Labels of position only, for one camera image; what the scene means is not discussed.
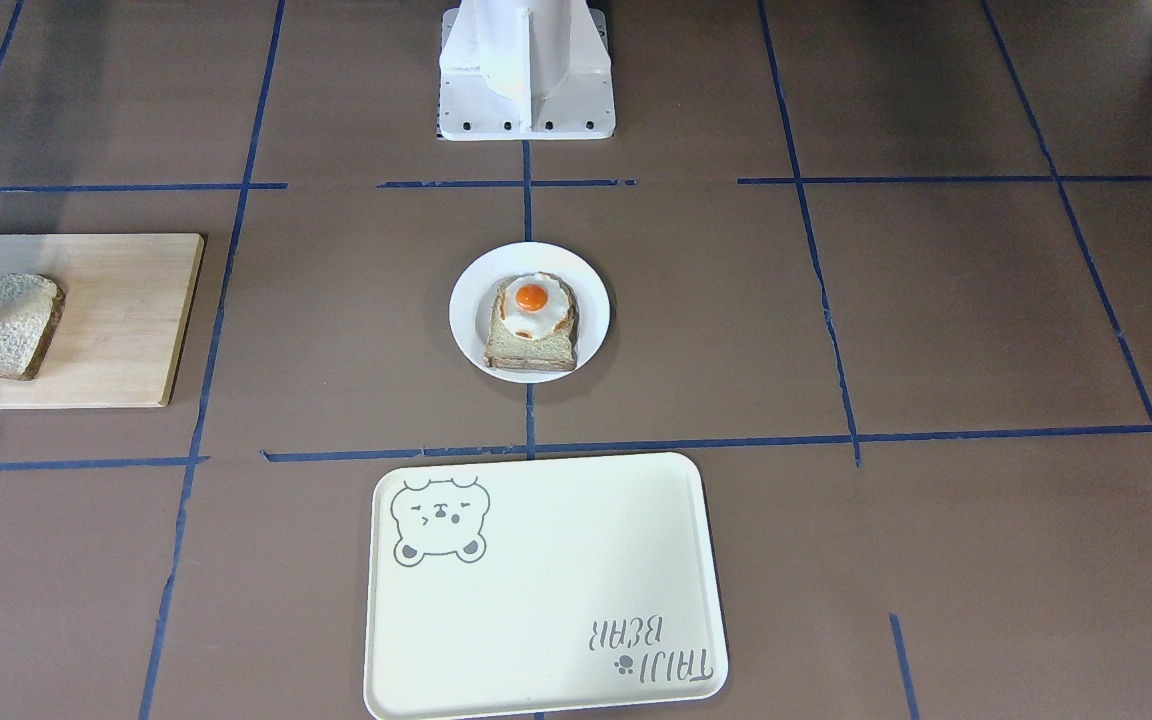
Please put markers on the bread slice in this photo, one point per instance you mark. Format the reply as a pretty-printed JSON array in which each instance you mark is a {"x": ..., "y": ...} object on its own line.
[
  {"x": 30, "y": 311},
  {"x": 553, "y": 354}
]

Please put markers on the white round plate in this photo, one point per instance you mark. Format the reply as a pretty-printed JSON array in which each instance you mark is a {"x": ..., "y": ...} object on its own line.
[{"x": 473, "y": 293}]

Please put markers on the wooden cutting board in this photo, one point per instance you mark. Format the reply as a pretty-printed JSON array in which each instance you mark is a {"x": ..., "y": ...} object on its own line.
[{"x": 127, "y": 299}]

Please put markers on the fried egg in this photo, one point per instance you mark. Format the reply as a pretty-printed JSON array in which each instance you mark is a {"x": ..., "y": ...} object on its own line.
[{"x": 536, "y": 306}]

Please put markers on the cream bear serving tray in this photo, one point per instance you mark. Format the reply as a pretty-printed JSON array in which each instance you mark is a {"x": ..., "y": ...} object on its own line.
[{"x": 509, "y": 588}]

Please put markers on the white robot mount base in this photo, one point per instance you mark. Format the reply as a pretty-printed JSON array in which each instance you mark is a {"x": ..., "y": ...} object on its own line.
[{"x": 525, "y": 71}]

